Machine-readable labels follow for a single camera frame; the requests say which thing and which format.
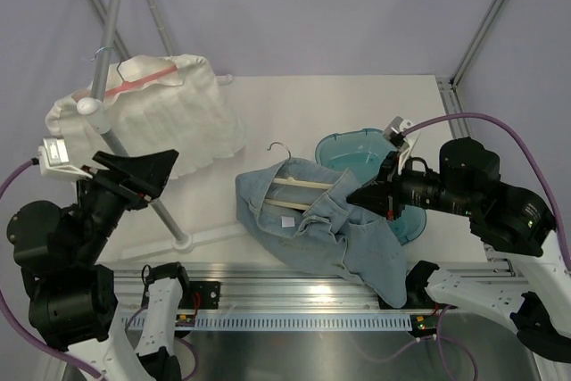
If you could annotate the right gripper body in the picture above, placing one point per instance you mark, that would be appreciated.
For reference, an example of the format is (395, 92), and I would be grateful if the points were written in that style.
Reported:
(400, 189)

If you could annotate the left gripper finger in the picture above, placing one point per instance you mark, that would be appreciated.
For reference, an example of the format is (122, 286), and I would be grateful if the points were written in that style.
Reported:
(150, 189)
(152, 169)

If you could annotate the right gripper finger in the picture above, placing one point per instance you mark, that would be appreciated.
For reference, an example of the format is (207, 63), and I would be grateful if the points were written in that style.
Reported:
(373, 198)
(384, 176)

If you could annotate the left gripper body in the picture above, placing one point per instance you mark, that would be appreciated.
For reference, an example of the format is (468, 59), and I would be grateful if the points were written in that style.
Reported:
(119, 188)

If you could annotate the white pleated skirt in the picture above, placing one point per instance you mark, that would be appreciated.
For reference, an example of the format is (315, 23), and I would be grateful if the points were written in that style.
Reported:
(185, 111)

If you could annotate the cream velvet hanger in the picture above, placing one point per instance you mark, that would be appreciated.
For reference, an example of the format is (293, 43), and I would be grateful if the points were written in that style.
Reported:
(293, 182)

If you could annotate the pink hanger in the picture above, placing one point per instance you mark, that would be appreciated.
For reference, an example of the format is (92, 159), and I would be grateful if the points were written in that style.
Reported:
(146, 70)

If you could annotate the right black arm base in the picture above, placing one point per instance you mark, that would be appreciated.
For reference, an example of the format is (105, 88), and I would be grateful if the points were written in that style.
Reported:
(415, 300)

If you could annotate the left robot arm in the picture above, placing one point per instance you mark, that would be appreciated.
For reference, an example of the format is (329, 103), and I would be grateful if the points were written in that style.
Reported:
(73, 309)

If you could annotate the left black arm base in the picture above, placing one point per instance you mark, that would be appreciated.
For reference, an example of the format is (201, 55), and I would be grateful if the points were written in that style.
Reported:
(200, 295)

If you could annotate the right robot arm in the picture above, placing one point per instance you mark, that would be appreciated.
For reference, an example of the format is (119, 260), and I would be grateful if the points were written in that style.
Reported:
(512, 220)

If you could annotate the teal plastic bin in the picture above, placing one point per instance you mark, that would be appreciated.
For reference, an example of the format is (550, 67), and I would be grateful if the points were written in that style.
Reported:
(362, 152)

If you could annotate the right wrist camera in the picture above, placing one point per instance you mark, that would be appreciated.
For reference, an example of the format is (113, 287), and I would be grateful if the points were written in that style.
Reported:
(404, 145)

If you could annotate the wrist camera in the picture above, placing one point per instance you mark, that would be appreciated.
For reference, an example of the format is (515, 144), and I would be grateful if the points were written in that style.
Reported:
(404, 145)
(54, 161)

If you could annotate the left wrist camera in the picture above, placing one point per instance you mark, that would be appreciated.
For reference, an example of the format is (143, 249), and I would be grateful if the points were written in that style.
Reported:
(54, 161)

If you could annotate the aluminium mounting rail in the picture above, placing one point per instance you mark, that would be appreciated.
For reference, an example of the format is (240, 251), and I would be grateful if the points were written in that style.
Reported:
(265, 289)

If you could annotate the white slotted cable duct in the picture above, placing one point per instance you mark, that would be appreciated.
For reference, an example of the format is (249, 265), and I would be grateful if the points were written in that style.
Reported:
(297, 322)

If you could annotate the aluminium frame post right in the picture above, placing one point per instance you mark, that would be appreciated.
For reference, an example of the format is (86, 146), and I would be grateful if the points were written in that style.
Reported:
(483, 29)

